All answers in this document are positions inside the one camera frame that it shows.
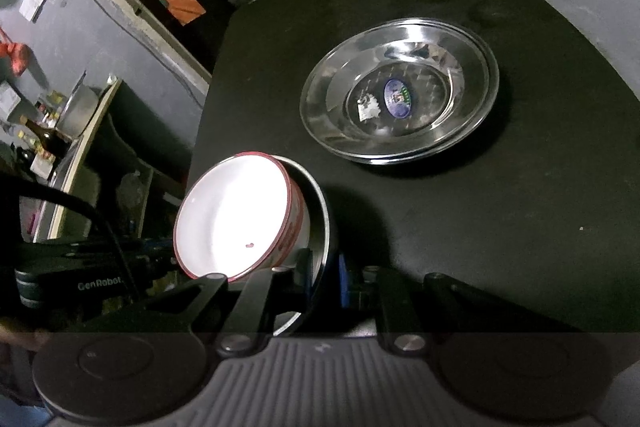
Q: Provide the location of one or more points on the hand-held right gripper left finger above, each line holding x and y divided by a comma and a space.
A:
285, 279

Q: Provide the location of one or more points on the deep steel bowl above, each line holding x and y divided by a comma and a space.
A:
320, 227

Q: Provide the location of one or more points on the white door frame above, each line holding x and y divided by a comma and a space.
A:
165, 44

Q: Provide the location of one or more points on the dark glass bottle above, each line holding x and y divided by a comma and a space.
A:
45, 137

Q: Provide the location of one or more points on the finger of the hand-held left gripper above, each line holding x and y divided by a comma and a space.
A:
157, 247

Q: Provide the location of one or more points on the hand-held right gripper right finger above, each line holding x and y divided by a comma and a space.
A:
344, 282

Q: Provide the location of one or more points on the metal pot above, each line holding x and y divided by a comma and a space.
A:
77, 112

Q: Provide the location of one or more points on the orange paper sheet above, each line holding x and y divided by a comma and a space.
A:
180, 4

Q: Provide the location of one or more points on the wooden counter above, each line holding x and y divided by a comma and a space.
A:
85, 147

